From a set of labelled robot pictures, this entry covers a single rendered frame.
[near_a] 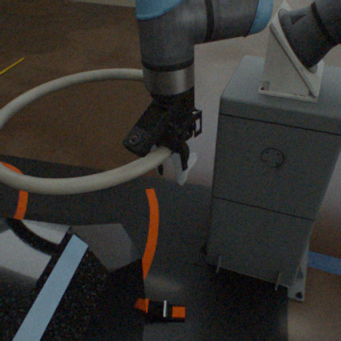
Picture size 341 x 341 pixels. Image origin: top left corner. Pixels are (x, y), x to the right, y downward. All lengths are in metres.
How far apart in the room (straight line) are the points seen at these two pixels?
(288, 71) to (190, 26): 0.65
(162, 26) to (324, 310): 1.40
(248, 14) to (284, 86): 0.62
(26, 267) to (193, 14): 0.51
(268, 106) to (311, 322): 0.91
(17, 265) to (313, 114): 0.89
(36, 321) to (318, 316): 1.26
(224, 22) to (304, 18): 0.64
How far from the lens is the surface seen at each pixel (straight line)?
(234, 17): 0.62
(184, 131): 0.71
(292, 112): 1.18
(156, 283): 1.66
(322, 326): 1.69
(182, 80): 0.62
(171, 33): 0.59
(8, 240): 0.77
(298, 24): 1.22
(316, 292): 1.77
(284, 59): 1.19
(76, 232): 0.77
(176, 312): 1.57
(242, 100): 1.19
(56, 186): 0.68
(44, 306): 0.68
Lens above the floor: 1.38
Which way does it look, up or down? 38 degrees down
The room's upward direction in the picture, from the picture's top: straight up
